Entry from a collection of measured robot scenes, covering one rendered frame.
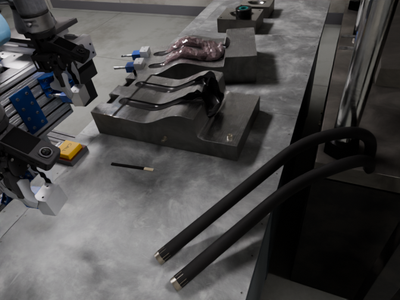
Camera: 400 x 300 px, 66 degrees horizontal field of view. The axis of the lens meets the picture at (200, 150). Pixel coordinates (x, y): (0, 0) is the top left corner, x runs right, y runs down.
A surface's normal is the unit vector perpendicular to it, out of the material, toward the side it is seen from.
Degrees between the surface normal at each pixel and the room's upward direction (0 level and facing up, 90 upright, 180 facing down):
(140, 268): 0
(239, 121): 0
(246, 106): 0
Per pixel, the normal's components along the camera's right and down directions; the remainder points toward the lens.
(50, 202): 0.97, 0.08
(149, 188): -0.11, -0.73
